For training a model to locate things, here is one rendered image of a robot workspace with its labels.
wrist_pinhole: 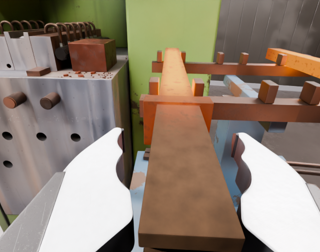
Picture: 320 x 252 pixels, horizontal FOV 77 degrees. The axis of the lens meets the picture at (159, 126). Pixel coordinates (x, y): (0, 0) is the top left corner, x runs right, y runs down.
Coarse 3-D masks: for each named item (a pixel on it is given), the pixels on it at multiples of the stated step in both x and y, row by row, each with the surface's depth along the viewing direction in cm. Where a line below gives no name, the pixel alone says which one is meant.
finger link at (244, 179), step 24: (240, 144) 11; (240, 168) 10; (264, 168) 9; (288, 168) 9; (264, 192) 8; (288, 192) 8; (240, 216) 7; (264, 216) 7; (288, 216) 7; (312, 216) 7; (264, 240) 6; (288, 240) 6; (312, 240) 6
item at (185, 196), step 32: (160, 96) 14; (192, 96) 14; (160, 128) 10; (192, 128) 10; (160, 160) 8; (192, 160) 8; (160, 192) 6; (192, 192) 6; (224, 192) 6; (160, 224) 5; (192, 224) 5; (224, 224) 6
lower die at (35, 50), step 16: (32, 32) 47; (48, 32) 53; (64, 32) 58; (96, 32) 77; (0, 48) 47; (16, 48) 47; (32, 48) 47; (48, 48) 47; (0, 64) 48; (16, 64) 48; (32, 64) 48; (48, 64) 48; (64, 64) 52
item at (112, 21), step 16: (48, 0) 83; (64, 0) 83; (80, 0) 83; (96, 0) 83; (112, 0) 83; (48, 16) 86; (64, 16) 86; (80, 16) 86; (96, 16) 86; (112, 16) 86; (112, 32) 89
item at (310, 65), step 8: (272, 48) 45; (280, 48) 46; (272, 56) 44; (288, 56) 39; (296, 56) 36; (304, 56) 36; (312, 56) 36; (288, 64) 39; (296, 64) 36; (304, 64) 34; (312, 64) 33; (312, 72) 33
